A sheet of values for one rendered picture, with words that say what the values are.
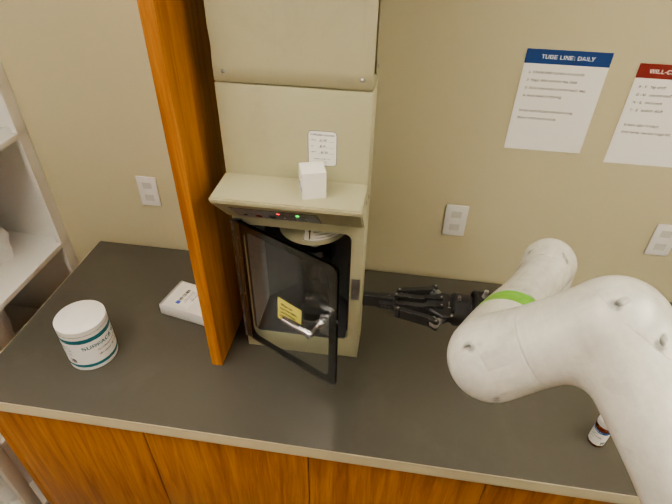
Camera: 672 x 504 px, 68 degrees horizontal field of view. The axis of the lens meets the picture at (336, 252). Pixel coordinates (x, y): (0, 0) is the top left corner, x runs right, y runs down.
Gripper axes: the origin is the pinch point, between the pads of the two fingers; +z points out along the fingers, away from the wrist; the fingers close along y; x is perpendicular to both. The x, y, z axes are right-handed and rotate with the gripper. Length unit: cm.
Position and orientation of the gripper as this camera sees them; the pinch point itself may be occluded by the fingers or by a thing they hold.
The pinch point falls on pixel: (378, 299)
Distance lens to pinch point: 113.8
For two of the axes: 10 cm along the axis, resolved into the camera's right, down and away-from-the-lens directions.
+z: -9.9, -1.1, 1.1
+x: -0.2, 7.9, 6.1
